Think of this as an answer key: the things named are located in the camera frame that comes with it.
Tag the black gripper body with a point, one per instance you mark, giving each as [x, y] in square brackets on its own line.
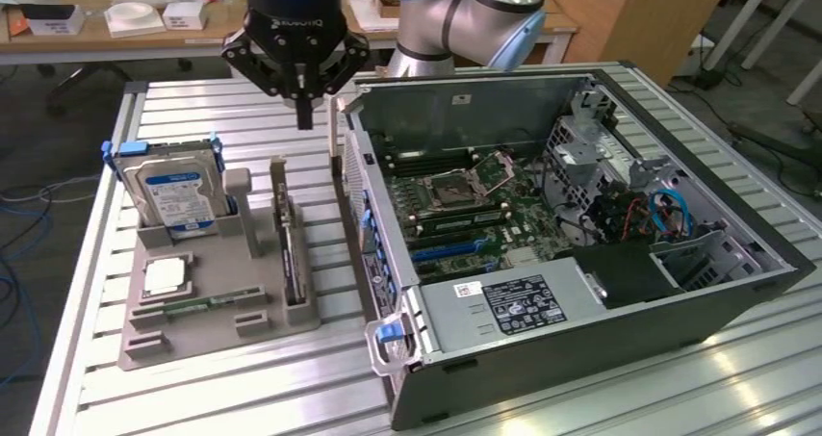
[295, 12]

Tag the black graphics card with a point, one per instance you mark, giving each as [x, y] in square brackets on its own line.
[288, 243]

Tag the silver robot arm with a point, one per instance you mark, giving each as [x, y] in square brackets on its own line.
[436, 22]

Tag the white booklet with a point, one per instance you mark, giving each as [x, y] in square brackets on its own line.
[379, 17]

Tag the small white box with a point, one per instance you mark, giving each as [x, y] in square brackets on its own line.
[184, 17]

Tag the white boxes on desk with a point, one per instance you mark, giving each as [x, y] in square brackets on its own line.
[135, 19]

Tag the black office chair base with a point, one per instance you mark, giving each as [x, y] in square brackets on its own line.
[82, 77]

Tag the wooden desk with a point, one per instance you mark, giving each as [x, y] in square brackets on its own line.
[82, 42]

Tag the blue slot clip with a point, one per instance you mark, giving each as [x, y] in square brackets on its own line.
[365, 210]
[376, 250]

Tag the CPU socket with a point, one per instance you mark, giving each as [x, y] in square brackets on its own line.
[452, 190]

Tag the hard disk with blue caddy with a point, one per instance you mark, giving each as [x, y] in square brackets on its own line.
[173, 200]

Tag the metal socket cover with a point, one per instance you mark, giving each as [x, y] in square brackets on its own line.
[493, 171]

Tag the white box with black lid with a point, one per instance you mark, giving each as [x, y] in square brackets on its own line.
[54, 24]

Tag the green RAM stick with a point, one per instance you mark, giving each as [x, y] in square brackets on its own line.
[461, 219]
[205, 302]

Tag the orange box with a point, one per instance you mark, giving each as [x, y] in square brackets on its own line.
[16, 26]

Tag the black expansion slot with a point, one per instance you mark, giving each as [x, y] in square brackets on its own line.
[449, 236]

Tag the blue expansion slot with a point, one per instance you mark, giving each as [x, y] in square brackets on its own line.
[449, 252]

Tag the green motherboard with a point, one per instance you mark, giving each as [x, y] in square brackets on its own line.
[520, 219]

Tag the metal disk bay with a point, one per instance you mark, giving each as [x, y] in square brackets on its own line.
[578, 166]

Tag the grey parts rack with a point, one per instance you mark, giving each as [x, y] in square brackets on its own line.
[217, 272]

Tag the silver CPU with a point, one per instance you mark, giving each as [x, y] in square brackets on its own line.
[163, 277]

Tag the silver chipset heatsink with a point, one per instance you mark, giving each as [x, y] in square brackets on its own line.
[525, 257]

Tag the wooden cabinet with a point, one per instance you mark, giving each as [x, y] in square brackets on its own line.
[655, 22]

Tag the grey power supply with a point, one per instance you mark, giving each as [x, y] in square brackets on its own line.
[461, 320]

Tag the blue case latch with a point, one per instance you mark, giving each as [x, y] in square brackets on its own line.
[387, 334]

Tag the black power adapter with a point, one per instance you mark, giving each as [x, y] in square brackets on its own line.
[708, 80]

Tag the grey disk bay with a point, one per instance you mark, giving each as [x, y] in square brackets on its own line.
[706, 258]

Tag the black floor stand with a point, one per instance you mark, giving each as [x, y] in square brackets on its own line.
[783, 142]

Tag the black open PC case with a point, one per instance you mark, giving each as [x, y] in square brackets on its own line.
[578, 368]

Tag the white table frame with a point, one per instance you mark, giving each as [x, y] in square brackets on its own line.
[738, 22]

